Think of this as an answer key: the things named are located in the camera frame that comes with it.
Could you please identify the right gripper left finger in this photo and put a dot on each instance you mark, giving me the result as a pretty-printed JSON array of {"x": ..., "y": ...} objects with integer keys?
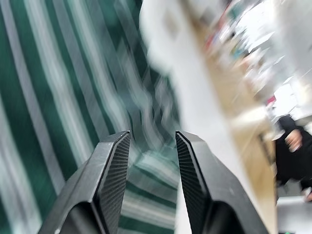
[{"x": 97, "y": 185}]

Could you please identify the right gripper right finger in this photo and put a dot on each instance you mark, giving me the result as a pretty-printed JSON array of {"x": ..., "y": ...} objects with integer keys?
[{"x": 209, "y": 185}]

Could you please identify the person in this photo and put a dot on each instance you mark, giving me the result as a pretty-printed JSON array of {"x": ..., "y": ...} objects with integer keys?
[{"x": 293, "y": 156}]

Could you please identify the green white striped T-shirt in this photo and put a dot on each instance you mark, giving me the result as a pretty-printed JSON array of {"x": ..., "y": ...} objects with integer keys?
[{"x": 61, "y": 97}]

